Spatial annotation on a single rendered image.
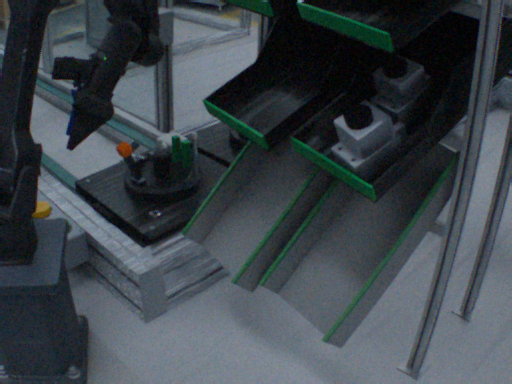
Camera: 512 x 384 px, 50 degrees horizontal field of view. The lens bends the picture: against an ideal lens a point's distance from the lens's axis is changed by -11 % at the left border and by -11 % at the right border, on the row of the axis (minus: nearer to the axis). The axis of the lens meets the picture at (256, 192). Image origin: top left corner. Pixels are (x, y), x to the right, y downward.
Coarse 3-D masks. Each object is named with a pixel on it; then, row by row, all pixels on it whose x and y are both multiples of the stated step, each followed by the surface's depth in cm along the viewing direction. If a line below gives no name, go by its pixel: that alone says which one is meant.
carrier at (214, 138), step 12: (192, 132) 123; (204, 132) 123; (216, 132) 123; (228, 132) 123; (192, 144) 119; (204, 144) 118; (216, 144) 119; (228, 144) 119; (240, 144) 116; (216, 156) 115; (228, 156) 114
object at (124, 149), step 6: (120, 144) 96; (126, 144) 95; (132, 144) 97; (138, 144) 97; (120, 150) 95; (126, 150) 95; (132, 150) 97; (126, 156) 96; (126, 162) 98; (132, 162) 98; (132, 168) 98; (138, 168) 99; (132, 174) 100; (138, 174) 100; (138, 180) 100
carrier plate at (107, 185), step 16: (208, 160) 113; (96, 176) 107; (112, 176) 107; (208, 176) 108; (80, 192) 105; (96, 192) 102; (112, 192) 102; (208, 192) 103; (112, 208) 98; (128, 208) 98; (144, 208) 98; (160, 208) 98; (176, 208) 99; (192, 208) 99; (128, 224) 95; (144, 224) 94; (160, 224) 95; (176, 224) 95; (144, 240) 93
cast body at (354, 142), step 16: (352, 112) 60; (368, 112) 59; (336, 128) 62; (352, 128) 59; (368, 128) 59; (384, 128) 59; (400, 128) 63; (352, 144) 60; (368, 144) 59; (384, 144) 61; (400, 144) 62; (336, 160) 64; (352, 160) 61; (368, 160) 60; (384, 160) 62; (368, 176) 62
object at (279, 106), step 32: (288, 32) 79; (320, 32) 83; (256, 64) 79; (288, 64) 80; (320, 64) 77; (352, 64) 71; (224, 96) 78; (256, 96) 77; (288, 96) 75; (320, 96) 70; (256, 128) 73; (288, 128) 70
